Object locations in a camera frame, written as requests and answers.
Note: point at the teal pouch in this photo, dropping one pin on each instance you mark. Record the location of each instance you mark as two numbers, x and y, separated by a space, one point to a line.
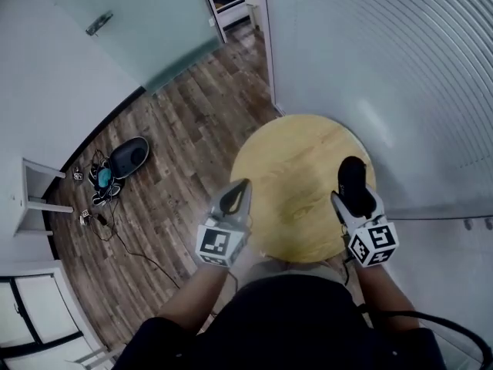
104 177

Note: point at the white table leg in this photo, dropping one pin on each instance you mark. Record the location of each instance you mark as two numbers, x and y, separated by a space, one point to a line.
96 357

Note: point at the black framed window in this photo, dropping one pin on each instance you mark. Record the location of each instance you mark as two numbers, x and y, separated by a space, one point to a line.
23 310

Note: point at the small black-white patterned block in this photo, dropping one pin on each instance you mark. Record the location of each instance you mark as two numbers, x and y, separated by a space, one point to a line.
78 175
85 216

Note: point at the person's left forearm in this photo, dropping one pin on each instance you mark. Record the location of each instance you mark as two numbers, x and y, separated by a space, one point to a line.
192 299

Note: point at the person's dark navy shirt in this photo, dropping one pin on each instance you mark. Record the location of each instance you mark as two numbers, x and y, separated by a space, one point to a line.
289 322

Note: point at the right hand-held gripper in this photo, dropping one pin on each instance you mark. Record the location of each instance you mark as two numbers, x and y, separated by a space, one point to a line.
371 245

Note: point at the person's right forearm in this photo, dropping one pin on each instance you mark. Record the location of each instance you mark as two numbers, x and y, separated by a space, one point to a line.
385 295

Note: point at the round wooden side table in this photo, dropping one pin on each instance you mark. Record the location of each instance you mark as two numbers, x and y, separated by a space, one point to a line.
292 191

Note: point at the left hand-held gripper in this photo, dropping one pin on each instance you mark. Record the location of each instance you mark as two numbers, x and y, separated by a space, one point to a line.
215 243

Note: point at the frosted glass door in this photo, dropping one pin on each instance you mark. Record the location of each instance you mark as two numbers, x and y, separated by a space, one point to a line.
154 25

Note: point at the white desk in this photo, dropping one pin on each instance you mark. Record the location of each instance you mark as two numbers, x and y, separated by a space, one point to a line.
27 195

